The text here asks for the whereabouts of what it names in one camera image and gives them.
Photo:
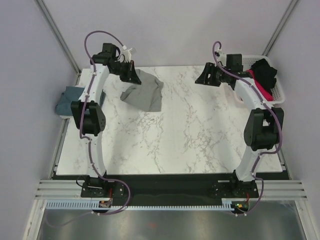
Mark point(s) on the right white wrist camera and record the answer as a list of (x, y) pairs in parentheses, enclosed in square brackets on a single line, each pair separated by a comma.
[(220, 56)]

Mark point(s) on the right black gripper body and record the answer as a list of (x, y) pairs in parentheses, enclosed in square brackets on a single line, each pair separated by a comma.
[(218, 75)]

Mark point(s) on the left corner aluminium post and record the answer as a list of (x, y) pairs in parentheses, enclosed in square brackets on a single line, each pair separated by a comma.
[(57, 33)]

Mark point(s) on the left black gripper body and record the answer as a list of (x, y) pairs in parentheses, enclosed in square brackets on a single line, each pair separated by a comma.
[(124, 71)]

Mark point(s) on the folded blue t shirt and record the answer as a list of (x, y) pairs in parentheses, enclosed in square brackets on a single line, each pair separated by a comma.
[(63, 107)]

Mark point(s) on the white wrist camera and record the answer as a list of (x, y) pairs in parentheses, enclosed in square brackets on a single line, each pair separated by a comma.
[(220, 56), (127, 53)]

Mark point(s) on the aluminium frame rail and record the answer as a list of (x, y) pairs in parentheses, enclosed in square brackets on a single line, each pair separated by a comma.
[(273, 190)]

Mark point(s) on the corner aluminium post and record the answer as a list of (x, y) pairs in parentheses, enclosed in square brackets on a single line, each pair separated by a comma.
[(57, 33), (291, 7)]

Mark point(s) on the white slotted cable duct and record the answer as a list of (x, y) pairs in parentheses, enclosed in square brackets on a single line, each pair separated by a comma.
[(73, 204)]

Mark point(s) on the red t shirt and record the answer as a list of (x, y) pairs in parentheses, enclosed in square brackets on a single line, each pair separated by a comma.
[(265, 94)]

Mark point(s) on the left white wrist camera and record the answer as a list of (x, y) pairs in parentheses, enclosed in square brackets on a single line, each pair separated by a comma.
[(127, 53)]

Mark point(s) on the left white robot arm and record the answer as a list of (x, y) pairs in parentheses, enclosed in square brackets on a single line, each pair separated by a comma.
[(89, 117)]

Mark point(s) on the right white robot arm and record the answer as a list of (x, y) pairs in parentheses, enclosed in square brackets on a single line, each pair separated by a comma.
[(263, 130)]

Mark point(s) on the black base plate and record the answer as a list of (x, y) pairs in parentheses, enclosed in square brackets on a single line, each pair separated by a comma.
[(181, 188)]

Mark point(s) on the right corner aluminium post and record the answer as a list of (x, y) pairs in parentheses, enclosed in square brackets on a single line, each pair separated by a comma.
[(291, 7)]

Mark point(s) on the white plastic basket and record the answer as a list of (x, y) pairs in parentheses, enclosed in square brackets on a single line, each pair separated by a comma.
[(277, 92)]

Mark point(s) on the grey t shirt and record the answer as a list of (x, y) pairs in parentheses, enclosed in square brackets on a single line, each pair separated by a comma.
[(146, 97)]

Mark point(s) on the black t shirt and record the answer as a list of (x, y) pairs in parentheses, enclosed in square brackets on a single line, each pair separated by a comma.
[(264, 74)]

